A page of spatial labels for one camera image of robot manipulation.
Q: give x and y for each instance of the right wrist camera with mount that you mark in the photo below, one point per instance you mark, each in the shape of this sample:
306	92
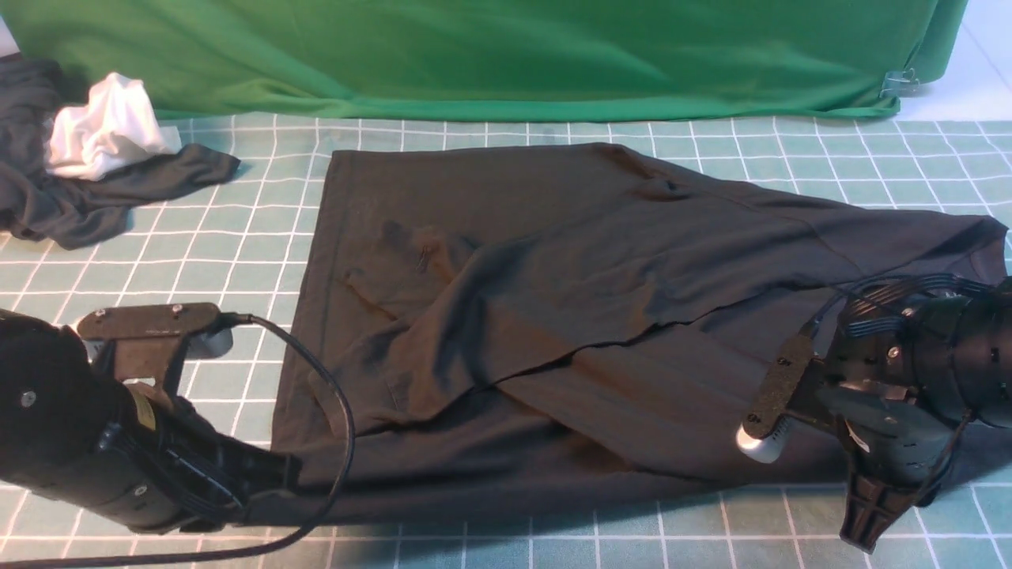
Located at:
765	428

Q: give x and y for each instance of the crumpled white garment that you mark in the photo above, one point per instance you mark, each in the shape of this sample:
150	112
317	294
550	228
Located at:
115	129

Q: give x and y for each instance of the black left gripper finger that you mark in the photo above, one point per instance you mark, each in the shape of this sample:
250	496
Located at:
243	473

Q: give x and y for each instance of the green backdrop cloth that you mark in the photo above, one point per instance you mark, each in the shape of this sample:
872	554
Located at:
496	61

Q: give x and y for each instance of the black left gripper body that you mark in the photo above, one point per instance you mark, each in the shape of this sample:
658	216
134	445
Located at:
148	469

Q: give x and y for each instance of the silver binder clip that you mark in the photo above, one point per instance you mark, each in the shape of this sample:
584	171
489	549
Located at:
900	83

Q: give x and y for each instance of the crumpled dark gray garment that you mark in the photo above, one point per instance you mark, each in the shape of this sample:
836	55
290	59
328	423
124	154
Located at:
73	212

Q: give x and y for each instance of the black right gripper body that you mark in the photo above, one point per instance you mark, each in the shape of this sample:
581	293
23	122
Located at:
901	448

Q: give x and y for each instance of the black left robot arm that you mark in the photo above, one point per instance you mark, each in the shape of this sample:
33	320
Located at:
91	416

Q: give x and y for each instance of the green checkered tablecloth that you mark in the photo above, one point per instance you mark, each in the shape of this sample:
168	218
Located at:
244	246

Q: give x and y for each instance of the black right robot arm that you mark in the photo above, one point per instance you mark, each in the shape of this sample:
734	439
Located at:
913	362

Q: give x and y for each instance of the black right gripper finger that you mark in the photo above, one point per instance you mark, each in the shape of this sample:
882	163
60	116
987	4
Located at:
871	507

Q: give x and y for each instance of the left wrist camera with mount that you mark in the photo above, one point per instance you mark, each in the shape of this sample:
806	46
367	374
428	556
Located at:
153	341

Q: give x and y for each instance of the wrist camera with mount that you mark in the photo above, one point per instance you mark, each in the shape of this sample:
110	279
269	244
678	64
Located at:
765	428
153	341

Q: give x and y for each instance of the dark gray long-sleeve shirt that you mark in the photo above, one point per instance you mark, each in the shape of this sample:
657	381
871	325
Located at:
555	328

